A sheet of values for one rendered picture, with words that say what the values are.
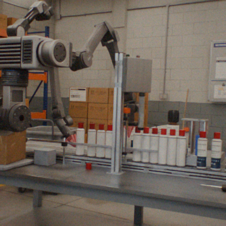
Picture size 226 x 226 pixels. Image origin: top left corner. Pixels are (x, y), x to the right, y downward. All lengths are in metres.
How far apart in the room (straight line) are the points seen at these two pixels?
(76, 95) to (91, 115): 0.43
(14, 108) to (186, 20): 5.37
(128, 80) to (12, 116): 0.64
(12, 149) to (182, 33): 5.14
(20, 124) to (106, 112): 3.94
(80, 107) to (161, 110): 1.71
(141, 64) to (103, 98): 3.75
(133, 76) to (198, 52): 4.77
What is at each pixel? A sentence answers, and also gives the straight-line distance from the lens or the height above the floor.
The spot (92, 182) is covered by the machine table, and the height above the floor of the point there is 0.83.
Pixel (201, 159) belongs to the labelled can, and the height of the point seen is 0.94.
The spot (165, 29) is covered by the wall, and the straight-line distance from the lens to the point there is 7.06.
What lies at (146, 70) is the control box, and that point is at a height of 1.41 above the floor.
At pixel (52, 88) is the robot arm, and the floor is 1.29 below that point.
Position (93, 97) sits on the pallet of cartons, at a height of 1.23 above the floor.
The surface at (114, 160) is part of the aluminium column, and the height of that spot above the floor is 0.90.
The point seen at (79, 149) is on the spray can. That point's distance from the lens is 2.32.
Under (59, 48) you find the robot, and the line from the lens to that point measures 1.75.
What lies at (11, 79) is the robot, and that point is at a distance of 1.88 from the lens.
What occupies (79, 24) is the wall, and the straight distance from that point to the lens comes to 8.11.
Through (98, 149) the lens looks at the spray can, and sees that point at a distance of 2.26.
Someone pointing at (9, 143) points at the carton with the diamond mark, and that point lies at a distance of 2.19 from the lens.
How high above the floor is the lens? 1.26
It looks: 3 degrees down
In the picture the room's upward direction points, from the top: 2 degrees clockwise
